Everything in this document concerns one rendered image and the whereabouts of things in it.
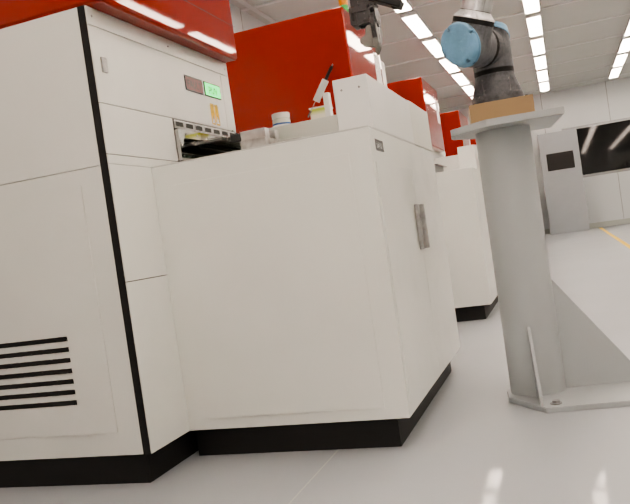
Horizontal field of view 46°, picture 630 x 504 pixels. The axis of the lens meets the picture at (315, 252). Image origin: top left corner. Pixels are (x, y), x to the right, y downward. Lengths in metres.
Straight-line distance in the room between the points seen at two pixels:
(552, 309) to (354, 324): 0.65
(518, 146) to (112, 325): 1.23
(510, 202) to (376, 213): 0.50
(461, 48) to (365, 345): 0.86
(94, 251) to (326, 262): 0.59
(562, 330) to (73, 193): 1.43
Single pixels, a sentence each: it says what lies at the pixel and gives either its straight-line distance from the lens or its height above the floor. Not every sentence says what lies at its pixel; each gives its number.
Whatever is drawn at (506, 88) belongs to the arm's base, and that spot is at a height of 0.91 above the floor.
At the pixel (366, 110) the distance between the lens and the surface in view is 1.93.
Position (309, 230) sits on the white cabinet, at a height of 0.58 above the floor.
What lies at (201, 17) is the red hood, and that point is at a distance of 2.49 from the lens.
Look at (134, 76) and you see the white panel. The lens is 2.13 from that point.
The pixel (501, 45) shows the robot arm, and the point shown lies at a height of 1.03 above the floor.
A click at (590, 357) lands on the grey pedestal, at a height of 0.10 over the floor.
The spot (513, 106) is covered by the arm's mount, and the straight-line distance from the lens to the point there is 2.21.
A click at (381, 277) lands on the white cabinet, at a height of 0.44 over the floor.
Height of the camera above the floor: 0.56
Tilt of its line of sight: 1 degrees down
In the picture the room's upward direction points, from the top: 8 degrees counter-clockwise
